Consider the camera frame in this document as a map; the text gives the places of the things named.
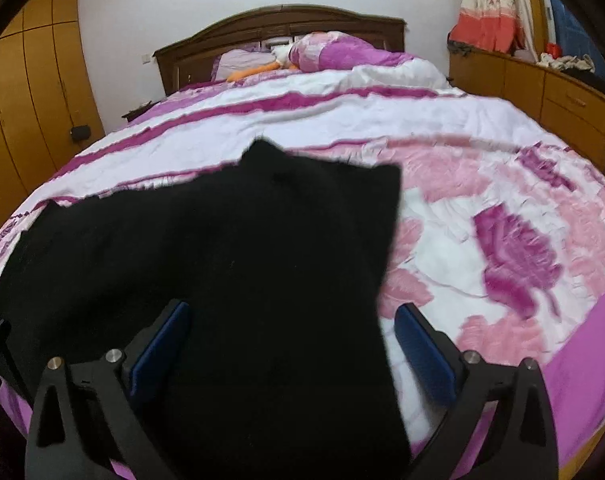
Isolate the cream and red curtain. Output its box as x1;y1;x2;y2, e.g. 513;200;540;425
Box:
457;0;539;60

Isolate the dark wooden headboard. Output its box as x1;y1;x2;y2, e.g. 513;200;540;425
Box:
153;5;407;97

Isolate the purple bed sheet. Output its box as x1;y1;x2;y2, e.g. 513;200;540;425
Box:
0;287;605;480

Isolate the blue curtain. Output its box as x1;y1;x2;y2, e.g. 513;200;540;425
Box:
547;0;605;77

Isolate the black garment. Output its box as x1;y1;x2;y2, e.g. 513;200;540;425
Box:
0;139;413;480

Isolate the dark wooden nightstand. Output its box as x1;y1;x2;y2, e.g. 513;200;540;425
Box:
122;102;156;124

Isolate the cream clothes pile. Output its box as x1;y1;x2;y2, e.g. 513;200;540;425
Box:
539;53;596;72

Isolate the pink floral blanket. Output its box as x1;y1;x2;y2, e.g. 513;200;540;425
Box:
0;57;605;461

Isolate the orange plush toy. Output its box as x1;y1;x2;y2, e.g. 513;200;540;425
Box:
226;62;301;82

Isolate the wooden wardrobe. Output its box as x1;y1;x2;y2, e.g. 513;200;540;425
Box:
0;0;106;247

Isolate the wooden dresser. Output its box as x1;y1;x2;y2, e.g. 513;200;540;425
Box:
447;45;605;177

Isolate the black clothes pile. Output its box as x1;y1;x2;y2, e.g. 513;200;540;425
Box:
567;67;605;97

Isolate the dark cloth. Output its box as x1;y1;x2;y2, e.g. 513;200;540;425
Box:
447;32;477;58

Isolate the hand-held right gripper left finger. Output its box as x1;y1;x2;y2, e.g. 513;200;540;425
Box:
25;300;193;480

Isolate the purple floral pillow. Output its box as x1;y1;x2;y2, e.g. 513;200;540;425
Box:
287;31;408;74

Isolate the light purple pillow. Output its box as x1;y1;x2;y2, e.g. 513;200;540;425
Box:
215;49;279;81

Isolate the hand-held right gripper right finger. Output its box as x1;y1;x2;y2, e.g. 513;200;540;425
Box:
395;302;561;480

